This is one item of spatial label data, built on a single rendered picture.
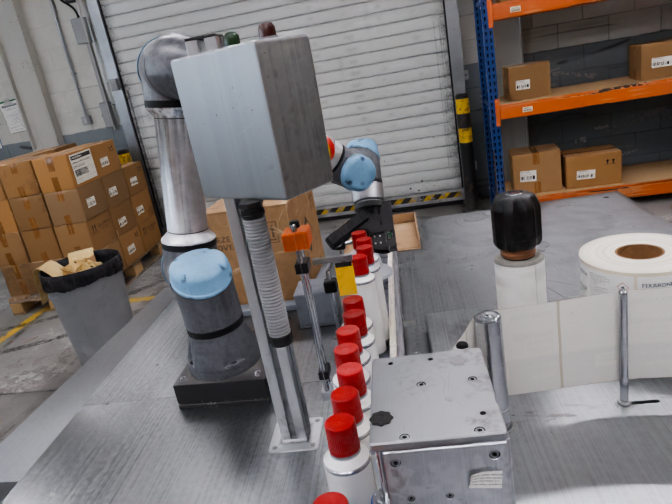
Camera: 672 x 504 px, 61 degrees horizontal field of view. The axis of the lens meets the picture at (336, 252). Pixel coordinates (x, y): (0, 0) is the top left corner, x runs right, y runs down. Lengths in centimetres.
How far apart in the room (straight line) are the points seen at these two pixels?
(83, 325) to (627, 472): 297
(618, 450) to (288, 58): 67
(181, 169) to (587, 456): 87
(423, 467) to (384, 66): 480
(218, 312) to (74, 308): 232
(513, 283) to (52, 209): 397
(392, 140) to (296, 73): 452
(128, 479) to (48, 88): 556
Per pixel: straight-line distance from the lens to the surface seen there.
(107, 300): 340
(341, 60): 521
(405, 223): 209
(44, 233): 473
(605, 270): 107
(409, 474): 50
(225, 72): 73
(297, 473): 97
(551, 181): 475
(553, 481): 84
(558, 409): 96
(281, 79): 71
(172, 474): 107
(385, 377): 56
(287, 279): 152
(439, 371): 56
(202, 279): 109
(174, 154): 119
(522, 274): 100
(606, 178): 483
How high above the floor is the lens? 144
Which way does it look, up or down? 19 degrees down
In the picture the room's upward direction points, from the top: 10 degrees counter-clockwise
